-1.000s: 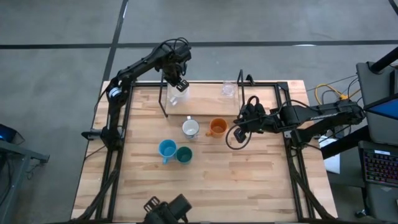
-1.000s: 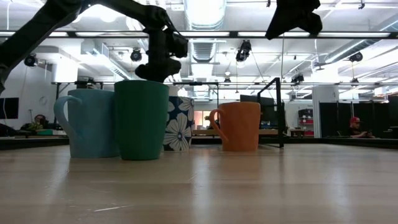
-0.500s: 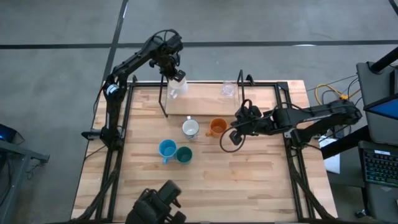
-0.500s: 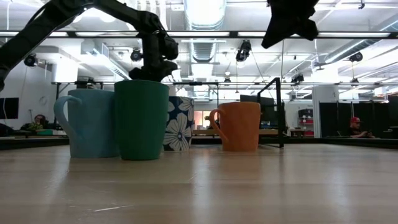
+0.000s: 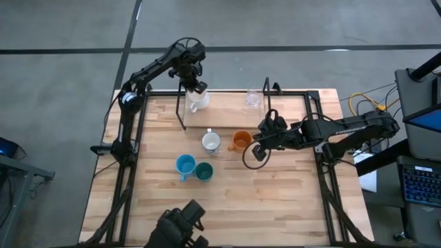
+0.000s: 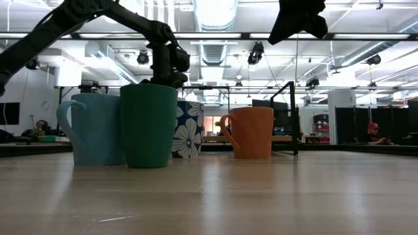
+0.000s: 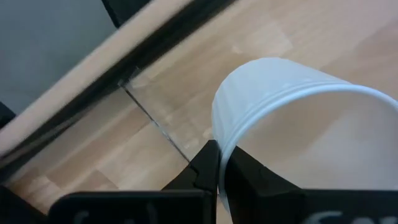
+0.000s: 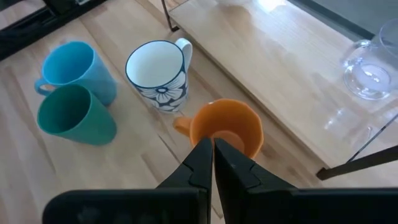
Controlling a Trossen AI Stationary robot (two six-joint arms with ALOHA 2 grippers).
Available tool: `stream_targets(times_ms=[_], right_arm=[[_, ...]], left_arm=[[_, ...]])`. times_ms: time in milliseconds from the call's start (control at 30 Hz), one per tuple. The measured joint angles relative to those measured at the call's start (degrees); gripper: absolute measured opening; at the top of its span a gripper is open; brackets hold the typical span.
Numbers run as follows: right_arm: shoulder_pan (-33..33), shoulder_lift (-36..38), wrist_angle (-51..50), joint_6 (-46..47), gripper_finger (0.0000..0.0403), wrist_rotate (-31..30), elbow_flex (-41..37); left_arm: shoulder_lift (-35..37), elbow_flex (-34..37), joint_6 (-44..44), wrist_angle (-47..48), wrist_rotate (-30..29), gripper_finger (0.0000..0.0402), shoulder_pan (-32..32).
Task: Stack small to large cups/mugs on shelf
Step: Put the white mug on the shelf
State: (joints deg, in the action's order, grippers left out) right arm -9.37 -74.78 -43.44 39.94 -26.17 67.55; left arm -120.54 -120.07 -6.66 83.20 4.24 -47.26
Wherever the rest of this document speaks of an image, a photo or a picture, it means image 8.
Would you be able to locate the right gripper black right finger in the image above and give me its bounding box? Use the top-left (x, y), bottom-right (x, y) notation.
top-left (213, 138), bottom-right (296, 224)

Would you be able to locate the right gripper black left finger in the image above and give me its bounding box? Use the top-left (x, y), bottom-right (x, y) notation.
top-left (157, 138), bottom-right (214, 224)

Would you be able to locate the orange plastic mug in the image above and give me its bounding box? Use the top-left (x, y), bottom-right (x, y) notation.
top-left (172, 98), bottom-right (264, 159)

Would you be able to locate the white mug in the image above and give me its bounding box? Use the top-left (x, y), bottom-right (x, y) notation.
top-left (125, 37), bottom-right (193, 113)

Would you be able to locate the green plastic cup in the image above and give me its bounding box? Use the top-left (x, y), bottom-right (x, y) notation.
top-left (36, 83), bottom-right (118, 146)

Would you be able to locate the clear glass mug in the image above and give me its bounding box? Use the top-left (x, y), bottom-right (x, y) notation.
top-left (340, 17), bottom-right (398, 101)

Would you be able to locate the light blue plastic mug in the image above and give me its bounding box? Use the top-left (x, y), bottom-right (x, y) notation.
top-left (34, 40), bottom-right (118, 106)

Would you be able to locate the wooden shelf board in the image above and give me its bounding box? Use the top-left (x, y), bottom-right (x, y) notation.
top-left (169, 0), bottom-right (398, 170)

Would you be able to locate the wooden shelf with black frame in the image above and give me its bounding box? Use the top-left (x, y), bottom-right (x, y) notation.
top-left (160, 0), bottom-right (398, 181)

